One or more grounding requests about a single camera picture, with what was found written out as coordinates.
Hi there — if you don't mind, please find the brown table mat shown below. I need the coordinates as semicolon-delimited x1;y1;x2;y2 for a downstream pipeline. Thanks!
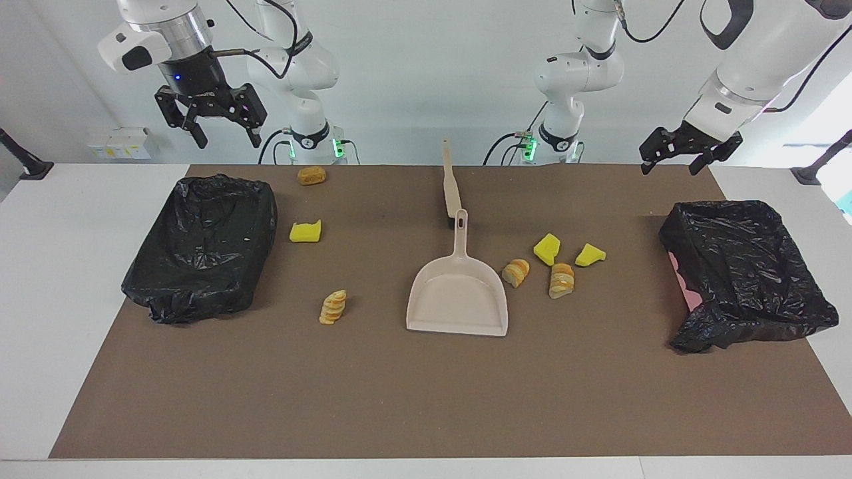
50;164;852;460

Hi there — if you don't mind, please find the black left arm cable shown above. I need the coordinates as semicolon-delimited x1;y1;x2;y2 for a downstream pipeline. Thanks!
616;0;852;114

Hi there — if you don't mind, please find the black base cable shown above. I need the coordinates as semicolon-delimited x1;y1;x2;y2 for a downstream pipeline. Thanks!
483;131;533;166
258;128;288;165

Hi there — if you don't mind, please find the black left base cable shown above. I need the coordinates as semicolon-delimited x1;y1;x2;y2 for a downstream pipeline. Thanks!
483;131;533;166

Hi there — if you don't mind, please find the black trash bag bin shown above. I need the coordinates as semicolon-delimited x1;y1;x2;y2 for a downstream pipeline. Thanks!
121;174;278;325

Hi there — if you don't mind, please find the small striped croissant piece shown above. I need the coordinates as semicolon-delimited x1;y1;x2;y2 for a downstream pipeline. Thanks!
319;289;348;325

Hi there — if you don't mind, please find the white wall socket box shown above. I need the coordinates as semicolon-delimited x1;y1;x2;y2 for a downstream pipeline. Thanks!
88;128;155;160

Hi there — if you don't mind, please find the beige plastic dustpan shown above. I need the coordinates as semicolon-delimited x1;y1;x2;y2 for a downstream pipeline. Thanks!
406;209;509;337

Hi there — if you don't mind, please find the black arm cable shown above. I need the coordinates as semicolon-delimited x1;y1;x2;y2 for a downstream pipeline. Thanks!
616;0;852;114
212;0;302;80

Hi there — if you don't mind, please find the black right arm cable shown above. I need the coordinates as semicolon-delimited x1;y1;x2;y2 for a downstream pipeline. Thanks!
212;0;302;80

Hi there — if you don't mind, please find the black bag over pink bin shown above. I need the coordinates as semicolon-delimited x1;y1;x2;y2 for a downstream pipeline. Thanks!
659;200;839;353

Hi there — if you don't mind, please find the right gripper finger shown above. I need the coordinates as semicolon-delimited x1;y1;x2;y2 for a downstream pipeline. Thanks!
230;83;268;148
154;85;208;148

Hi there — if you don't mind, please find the large striped croissant piece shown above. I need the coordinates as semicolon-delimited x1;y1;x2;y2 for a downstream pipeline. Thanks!
548;263;575;299

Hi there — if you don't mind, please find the black right base cable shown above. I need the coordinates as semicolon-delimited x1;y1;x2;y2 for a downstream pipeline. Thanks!
258;128;288;165

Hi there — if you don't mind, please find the yellow sponge piece green backing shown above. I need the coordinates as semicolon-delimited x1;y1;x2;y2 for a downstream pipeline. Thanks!
533;233;561;267

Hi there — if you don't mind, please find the pink plastic bin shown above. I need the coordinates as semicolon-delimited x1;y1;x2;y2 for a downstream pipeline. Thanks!
669;249;703;313

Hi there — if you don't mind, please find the black stand foot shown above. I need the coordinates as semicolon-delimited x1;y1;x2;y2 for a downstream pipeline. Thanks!
791;130;852;186
0;128;54;180

